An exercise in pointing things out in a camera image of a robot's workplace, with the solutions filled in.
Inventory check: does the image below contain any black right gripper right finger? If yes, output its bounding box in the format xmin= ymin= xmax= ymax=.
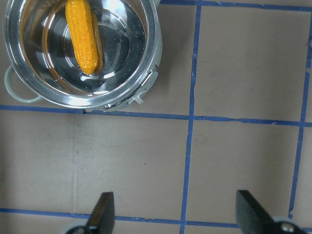
xmin=235 ymin=190 xmax=306 ymax=234

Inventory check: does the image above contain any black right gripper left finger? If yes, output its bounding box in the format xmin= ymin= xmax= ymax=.
xmin=62 ymin=192 xmax=115 ymax=234

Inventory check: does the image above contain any pale green electric pot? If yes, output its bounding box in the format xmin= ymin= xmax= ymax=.
xmin=3 ymin=0 xmax=162 ymax=112

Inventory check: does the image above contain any yellow corn cob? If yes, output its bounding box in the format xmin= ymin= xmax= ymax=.
xmin=65 ymin=0 xmax=98 ymax=75

